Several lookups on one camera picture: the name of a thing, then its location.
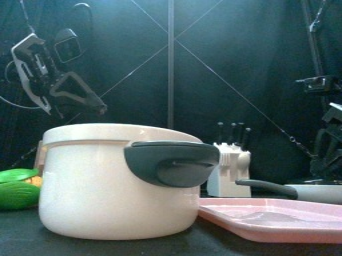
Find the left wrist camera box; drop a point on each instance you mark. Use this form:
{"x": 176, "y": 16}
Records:
{"x": 67, "y": 46}

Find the toy corn with green husk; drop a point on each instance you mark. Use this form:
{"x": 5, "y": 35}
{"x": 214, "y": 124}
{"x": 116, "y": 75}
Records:
{"x": 17, "y": 195}

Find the cardboard box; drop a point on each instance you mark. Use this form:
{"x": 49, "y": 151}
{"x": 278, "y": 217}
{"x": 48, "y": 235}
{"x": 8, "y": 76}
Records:
{"x": 40, "y": 160}

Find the grey vertical frame pole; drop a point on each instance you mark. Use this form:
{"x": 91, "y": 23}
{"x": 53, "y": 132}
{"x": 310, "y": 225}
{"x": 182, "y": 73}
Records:
{"x": 171, "y": 66}

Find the pink plastic tray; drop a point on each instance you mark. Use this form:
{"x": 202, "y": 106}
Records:
{"x": 267, "y": 216}

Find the white toy knife block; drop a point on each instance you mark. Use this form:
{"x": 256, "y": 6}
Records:
{"x": 228, "y": 173}

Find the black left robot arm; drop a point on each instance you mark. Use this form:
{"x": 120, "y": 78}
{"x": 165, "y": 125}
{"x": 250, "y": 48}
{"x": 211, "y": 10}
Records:
{"x": 81, "y": 20}

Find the dark slanted frame rod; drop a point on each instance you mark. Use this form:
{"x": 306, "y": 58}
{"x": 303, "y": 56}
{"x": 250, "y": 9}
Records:
{"x": 315, "y": 50}

